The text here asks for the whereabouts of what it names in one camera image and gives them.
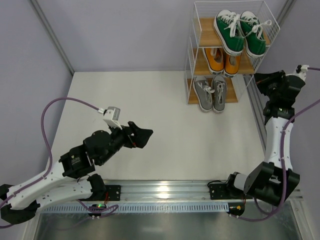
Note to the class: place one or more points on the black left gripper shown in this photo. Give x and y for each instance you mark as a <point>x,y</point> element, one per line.
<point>130,136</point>

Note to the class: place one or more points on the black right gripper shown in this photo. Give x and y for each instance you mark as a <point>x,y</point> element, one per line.
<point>272,81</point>

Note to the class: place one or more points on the orange sneaker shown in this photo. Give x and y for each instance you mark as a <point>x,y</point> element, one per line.
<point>215,60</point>
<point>231,65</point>

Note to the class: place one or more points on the grey sneaker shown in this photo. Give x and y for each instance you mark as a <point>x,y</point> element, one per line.
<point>204,93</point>
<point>219,86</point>

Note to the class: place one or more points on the green sneaker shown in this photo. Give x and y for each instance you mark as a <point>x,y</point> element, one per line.
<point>252,29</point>
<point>227,26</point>

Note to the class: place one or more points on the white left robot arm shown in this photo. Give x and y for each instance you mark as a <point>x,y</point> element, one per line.
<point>71,178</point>

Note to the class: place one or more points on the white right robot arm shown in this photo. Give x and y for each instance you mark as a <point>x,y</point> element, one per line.
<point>273,180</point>

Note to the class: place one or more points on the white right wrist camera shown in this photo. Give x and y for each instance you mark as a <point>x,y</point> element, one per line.
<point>301,71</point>

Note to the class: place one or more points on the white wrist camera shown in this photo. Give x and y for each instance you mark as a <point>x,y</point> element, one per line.
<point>111,116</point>
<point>301,71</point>

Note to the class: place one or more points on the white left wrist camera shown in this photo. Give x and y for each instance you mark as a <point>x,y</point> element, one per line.
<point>111,116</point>

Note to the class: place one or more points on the aluminium mounting rail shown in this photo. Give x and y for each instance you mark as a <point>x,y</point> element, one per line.
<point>160,190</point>

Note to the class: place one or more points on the white wire shoe shelf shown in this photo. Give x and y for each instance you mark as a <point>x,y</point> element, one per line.
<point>202,35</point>

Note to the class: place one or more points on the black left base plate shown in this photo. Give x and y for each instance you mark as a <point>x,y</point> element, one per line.
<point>112,193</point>

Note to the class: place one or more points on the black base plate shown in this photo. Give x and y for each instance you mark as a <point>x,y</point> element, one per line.
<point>223,191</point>
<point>112,193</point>

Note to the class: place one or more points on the slotted grey cable duct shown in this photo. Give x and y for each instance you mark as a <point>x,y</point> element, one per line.
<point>151,207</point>

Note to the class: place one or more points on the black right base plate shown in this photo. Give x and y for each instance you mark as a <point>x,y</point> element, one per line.
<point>223,191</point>

